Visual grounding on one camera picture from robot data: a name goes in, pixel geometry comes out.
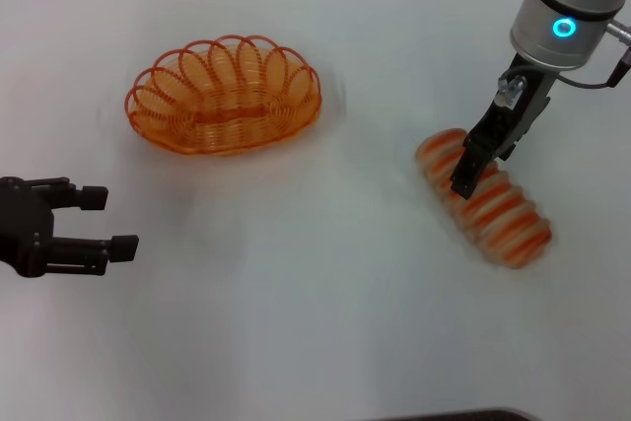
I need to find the orange striped bread loaf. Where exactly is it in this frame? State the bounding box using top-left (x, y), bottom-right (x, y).
top-left (412, 127), bottom-right (552, 272)

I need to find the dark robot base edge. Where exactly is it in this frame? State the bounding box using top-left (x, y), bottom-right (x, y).
top-left (384, 408), bottom-right (536, 421)

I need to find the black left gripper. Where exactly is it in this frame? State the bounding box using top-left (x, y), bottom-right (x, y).
top-left (0, 175), bottom-right (140, 278)

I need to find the orange woven plastic basket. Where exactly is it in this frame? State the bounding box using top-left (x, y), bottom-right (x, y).
top-left (123, 35), bottom-right (324, 159)

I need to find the clear cable plug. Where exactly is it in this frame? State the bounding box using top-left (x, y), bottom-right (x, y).
top-left (495, 73), bottom-right (526, 109)

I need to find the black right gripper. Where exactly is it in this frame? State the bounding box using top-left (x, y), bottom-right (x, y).
top-left (449, 52), bottom-right (557, 201)

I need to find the black cable with silver connector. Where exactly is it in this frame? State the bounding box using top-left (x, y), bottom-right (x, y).
top-left (555, 20), bottom-right (631, 91)

